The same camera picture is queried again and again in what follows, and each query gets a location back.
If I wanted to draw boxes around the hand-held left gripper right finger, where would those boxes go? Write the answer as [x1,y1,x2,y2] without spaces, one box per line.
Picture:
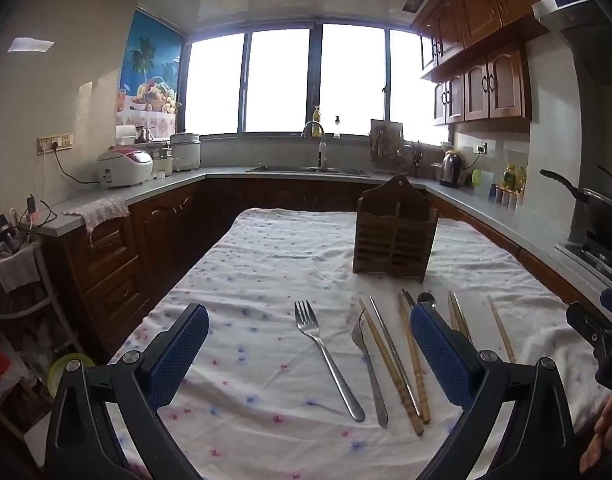
[410,303,579,480]

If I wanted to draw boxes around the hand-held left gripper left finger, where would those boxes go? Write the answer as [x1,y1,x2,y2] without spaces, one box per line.
[44,303,210,480]

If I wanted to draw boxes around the steel fork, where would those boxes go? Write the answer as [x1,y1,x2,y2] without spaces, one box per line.
[294,300,366,422]

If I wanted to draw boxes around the wooden utensil holder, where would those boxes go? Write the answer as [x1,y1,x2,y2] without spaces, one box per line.
[352,175,439,281]

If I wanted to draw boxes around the person's right hand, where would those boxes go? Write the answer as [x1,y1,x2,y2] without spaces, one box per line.
[580,392,612,472]

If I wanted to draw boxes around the gas stove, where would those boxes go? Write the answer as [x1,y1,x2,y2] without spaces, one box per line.
[555,240,612,292]

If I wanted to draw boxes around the black wok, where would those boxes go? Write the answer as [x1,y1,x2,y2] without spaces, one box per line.
[539,165,612,250]

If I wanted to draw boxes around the wooden lower cabinets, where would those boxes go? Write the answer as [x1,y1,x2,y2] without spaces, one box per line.
[40,177,607,361]

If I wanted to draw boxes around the wooden cabinets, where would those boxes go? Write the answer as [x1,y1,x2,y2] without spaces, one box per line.
[411,0,587,126]
[40,177,607,361]

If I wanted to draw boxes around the white floral tablecloth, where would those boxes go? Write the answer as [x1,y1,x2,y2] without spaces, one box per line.
[23,207,612,480]

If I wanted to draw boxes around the green plastic bowl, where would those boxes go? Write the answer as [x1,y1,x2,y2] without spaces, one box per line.
[48,353,94,401]

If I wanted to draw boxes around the row of spice jars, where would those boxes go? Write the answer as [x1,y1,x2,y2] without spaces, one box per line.
[495,187,525,209]

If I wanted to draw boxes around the white storage cart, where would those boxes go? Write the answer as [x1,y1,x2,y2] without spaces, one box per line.
[0,200,86,441]

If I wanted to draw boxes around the pink knitted cloth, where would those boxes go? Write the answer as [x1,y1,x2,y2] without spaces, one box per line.
[63,196,132,249]

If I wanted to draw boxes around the grey countertop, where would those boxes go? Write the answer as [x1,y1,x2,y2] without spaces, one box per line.
[36,165,612,321]

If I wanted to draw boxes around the steel electric kettle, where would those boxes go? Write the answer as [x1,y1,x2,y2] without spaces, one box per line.
[438,150,465,188]

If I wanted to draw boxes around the white pink rice cooker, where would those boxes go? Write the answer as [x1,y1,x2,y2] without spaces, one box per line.
[96,146,154,189]

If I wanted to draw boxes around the white electric cooker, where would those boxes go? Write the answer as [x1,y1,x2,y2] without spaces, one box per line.
[169,132,202,172]

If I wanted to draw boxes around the steel kitchen sink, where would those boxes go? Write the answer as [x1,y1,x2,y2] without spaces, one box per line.
[246,164,371,178]

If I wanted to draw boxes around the knife rack with cutting board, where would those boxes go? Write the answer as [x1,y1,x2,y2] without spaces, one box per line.
[369,119,427,178]

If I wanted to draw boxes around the chrome kitchen faucet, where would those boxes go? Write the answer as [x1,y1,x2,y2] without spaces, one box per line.
[301,121,328,171]

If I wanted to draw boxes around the tropical fruit printed blind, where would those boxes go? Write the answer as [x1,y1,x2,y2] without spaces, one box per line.
[116,10,184,141]

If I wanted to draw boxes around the range hood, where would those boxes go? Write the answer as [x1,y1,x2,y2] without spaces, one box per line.
[532,0,612,87]

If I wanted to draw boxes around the kitchen window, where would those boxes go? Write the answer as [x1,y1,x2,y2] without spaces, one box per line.
[183,22,454,147]

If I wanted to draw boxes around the wooden upper cabinets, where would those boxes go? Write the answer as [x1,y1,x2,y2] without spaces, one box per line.
[411,0,587,126]

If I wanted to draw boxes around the black power cord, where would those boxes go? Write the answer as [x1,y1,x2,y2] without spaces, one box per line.
[50,146,102,186]

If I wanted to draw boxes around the wall socket strip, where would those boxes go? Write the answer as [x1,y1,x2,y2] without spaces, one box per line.
[37,133,74,155]

